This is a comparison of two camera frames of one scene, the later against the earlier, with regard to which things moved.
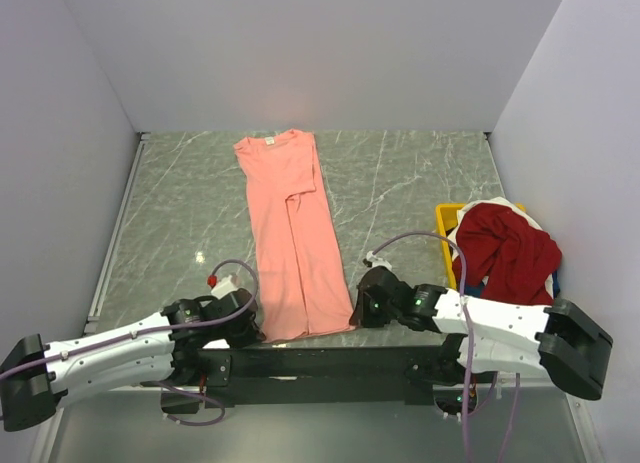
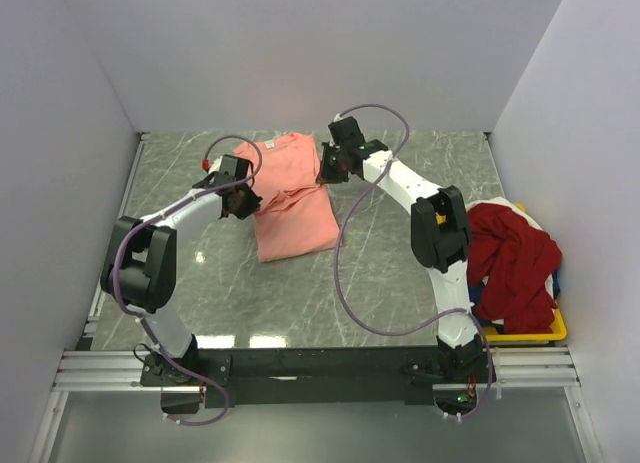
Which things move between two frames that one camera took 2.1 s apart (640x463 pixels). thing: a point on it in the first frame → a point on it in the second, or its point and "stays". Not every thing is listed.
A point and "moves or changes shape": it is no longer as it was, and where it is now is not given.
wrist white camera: x=224 y=287 → x=215 y=165
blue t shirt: x=476 y=291 stays
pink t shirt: x=303 y=290 moves or changes shape
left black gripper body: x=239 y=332 → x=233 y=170
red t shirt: x=513 y=260 stays
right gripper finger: x=357 y=318 → x=333 y=170
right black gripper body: x=375 y=315 → x=343 y=152
